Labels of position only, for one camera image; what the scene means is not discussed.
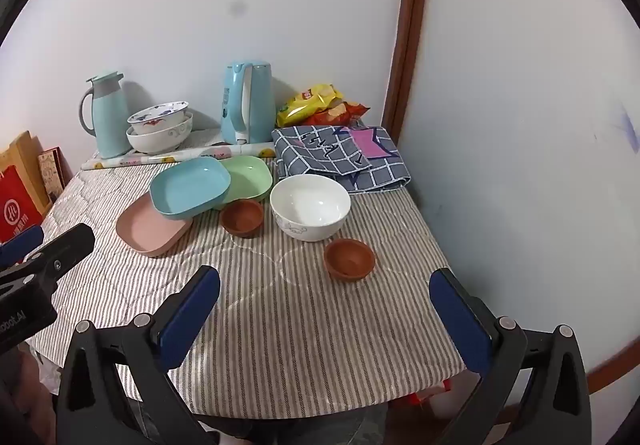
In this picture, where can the brown baseboard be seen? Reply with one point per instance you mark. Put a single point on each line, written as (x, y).
(607, 367)

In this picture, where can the small brown clay bowl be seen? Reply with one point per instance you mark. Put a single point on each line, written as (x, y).
(349, 261)
(242, 220)

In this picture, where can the yellow chip bag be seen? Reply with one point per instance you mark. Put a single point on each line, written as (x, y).
(305, 105)

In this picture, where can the striped quilted tablecloth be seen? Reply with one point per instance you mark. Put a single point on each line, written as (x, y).
(310, 325)

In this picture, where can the red chip bag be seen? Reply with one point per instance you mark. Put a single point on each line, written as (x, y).
(350, 111)

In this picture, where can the floral table mat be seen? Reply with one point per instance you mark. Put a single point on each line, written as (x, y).
(150, 160)

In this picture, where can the grey checkered folded cloth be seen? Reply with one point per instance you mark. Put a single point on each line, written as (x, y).
(320, 160)

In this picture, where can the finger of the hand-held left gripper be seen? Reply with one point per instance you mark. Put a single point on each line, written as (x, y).
(22, 245)
(65, 250)

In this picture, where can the brown patterned box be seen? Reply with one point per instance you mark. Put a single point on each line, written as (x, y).
(52, 175)

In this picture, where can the pink plastic plate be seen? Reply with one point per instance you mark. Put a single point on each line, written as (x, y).
(145, 230)

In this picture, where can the brown wooden door frame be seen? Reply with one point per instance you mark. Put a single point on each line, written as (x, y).
(410, 25)

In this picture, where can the light blue electric kettle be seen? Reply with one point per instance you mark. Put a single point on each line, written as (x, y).
(255, 100)

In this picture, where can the white bowl with colourful pattern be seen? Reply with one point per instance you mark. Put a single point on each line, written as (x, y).
(157, 120)

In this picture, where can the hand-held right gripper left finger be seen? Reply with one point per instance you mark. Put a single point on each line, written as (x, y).
(190, 315)

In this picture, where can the red plastic stool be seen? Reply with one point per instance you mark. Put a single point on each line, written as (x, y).
(430, 392)

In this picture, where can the light green plastic plate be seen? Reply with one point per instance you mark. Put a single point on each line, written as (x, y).
(250, 177)

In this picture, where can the white bowl with grey swirls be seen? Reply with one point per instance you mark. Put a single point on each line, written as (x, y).
(160, 142)

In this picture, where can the large plain white bowl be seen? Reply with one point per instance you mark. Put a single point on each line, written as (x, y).
(310, 210)

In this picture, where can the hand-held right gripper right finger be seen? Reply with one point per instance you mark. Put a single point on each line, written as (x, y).
(460, 325)

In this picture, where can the light blue thermos jug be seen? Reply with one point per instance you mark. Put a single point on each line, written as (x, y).
(110, 115)

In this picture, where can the red paper bag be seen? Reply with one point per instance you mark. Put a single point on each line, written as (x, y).
(17, 210)

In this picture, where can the light blue plastic plate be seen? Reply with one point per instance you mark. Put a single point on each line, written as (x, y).
(187, 187)

